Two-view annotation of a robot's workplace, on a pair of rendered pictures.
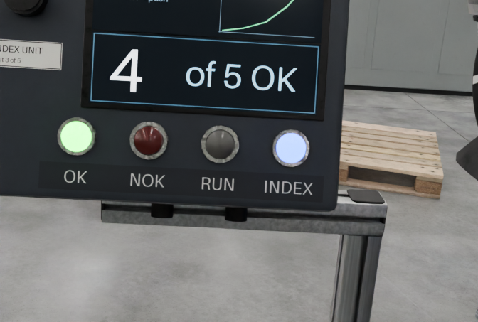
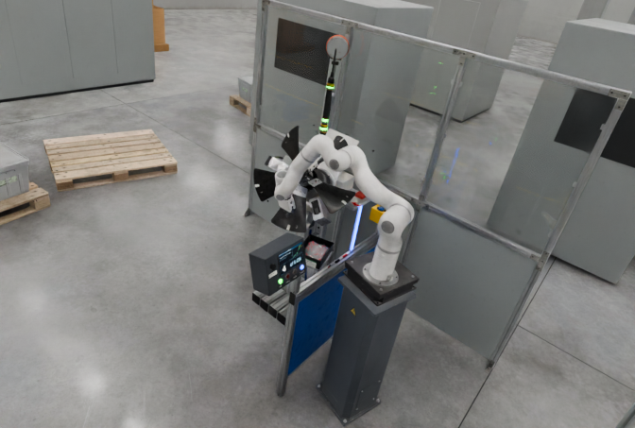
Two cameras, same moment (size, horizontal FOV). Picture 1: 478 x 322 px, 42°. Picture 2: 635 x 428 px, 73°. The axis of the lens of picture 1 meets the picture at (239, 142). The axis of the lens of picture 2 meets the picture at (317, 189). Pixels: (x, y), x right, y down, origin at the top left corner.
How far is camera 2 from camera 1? 1.83 m
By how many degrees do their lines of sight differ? 49
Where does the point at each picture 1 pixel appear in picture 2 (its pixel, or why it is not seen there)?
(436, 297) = (211, 228)
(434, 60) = (113, 65)
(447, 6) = (113, 30)
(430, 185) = (172, 168)
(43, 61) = (275, 273)
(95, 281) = (62, 294)
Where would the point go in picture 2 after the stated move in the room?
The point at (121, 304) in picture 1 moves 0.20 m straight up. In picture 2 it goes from (90, 297) to (87, 276)
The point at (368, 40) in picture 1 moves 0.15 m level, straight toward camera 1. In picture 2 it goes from (66, 59) to (68, 62)
